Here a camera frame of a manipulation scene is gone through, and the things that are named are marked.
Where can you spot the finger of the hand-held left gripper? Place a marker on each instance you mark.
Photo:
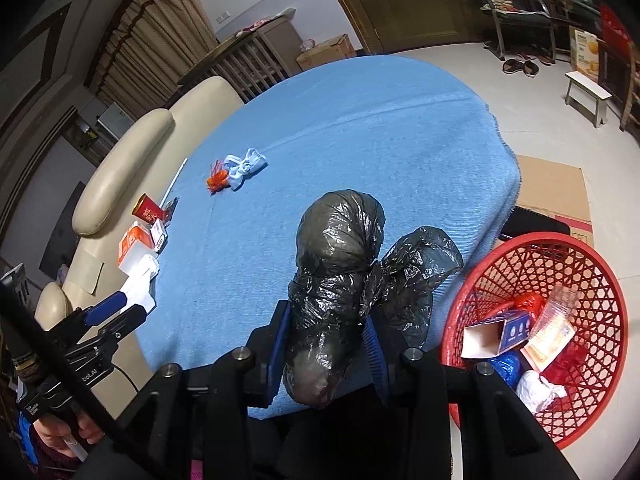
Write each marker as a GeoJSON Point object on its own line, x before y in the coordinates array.
{"type": "Point", "coordinates": [125, 325]}
{"type": "Point", "coordinates": [107, 306]}

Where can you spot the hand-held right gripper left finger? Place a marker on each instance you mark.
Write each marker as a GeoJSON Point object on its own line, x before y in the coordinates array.
{"type": "Point", "coordinates": [276, 360]}

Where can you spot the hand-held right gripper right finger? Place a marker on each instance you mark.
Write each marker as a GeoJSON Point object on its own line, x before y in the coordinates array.
{"type": "Point", "coordinates": [377, 365]}

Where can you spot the black plastic bag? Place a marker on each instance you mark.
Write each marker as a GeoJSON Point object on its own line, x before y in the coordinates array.
{"type": "Point", "coordinates": [335, 270]}

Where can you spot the blue toothpaste box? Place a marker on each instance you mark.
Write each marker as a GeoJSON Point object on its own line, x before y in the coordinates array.
{"type": "Point", "coordinates": [510, 332]}

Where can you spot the red plastic mesh basket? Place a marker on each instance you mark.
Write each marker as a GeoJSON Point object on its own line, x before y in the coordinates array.
{"type": "Point", "coordinates": [600, 310]}

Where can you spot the person's left hand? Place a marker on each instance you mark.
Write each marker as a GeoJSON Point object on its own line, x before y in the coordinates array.
{"type": "Point", "coordinates": [57, 432]}

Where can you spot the brown paper sheet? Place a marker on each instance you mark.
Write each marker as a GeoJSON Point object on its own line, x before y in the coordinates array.
{"type": "Point", "coordinates": [82, 272]}

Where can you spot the orange and white box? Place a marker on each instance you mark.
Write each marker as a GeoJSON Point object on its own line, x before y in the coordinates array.
{"type": "Point", "coordinates": [134, 242]}

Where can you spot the small white and red packet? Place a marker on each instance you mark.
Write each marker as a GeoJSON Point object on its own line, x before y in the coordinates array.
{"type": "Point", "coordinates": [158, 235]}

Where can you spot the red can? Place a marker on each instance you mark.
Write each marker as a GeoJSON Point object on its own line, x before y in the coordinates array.
{"type": "Point", "coordinates": [146, 208]}

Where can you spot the small dark packet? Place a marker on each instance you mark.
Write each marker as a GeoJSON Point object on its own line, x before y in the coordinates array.
{"type": "Point", "coordinates": [170, 210]}

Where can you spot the blue plastic bag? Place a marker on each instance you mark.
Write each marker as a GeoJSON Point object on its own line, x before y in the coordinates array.
{"type": "Point", "coordinates": [506, 367]}

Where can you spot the beige sofa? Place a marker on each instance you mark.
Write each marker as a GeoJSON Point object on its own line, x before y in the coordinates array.
{"type": "Point", "coordinates": [125, 170]}

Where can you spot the white straw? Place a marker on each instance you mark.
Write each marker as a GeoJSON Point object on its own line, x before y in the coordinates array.
{"type": "Point", "coordinates": [173, 181]}

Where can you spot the white crumpled paper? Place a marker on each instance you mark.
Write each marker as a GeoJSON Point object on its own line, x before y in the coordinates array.
{"type": "Point", "coordinates": [537, 390]}

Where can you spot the red plastic bag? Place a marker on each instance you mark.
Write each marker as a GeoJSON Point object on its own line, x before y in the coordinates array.
{"type": "Point", "coordinates": [531, 305]}

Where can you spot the red crumpled wrapper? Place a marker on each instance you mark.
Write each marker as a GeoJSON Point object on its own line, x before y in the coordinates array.
{"type": "Point", "coordinates": [217, 180]}

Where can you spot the clear plastic wrapper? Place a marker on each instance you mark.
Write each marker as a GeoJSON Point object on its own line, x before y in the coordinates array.
{"type": "Point", "coordinates": [557, 310]}

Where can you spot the light blue crumpled wrapper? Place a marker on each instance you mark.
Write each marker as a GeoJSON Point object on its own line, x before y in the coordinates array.
{"type": "Point", "coordinates": [247, 165]}

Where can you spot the black floor mat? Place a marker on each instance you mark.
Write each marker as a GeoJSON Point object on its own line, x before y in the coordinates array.
{"type": "Point", "coordinates": [535, 222]}

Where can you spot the blue tablecloth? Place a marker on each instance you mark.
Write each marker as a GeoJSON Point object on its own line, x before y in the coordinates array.
{"type": "Point", "coordinates": [350, 135]}

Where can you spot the brown cardboard sheet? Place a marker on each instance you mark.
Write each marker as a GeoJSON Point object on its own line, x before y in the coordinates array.
{"type": "Point", "coordinates": [550, 190]}

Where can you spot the wooden slatted cabinet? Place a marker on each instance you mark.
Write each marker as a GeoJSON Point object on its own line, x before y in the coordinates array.
{"type": "Point", "coordinates": [250, 70]}

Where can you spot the beige patterned curtain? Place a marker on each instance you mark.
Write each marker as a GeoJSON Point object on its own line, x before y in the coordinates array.
{"type": "Point", "coordinates": [155, 25]}

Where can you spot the plain cardboard box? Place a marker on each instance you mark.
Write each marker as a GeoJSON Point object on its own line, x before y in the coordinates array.
{"type": "Point", "coordinates": [327, 52]}

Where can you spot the red patterned cloth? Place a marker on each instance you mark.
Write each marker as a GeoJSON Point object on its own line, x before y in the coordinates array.
{"type": "Point", "coordinates": [255, 26]}

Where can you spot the small white stool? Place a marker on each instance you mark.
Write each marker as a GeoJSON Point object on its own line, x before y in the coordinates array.
{"type": "Point", "coordinates": [587, 87]}

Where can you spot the wooden door with glass panes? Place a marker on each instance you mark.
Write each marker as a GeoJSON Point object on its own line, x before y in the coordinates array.
{"type": "Point", "coordinates": [400, 5]}

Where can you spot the metal rocking chair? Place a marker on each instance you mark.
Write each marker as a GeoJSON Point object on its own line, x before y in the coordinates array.
{"type": "Point", "coordinates": [520, 17]}

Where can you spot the cardboard box with orange print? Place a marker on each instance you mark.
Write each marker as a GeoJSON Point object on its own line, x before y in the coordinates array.
{"type": "Point", "coordinates": [586, 52]}

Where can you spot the red shopping bag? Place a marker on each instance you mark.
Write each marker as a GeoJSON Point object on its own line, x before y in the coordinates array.
{"type": "Point", "coordinates": [616, 27]}

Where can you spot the white wall socket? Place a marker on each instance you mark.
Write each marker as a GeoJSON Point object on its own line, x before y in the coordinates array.
{"type": "Point", "coordinates": [225, 15]}

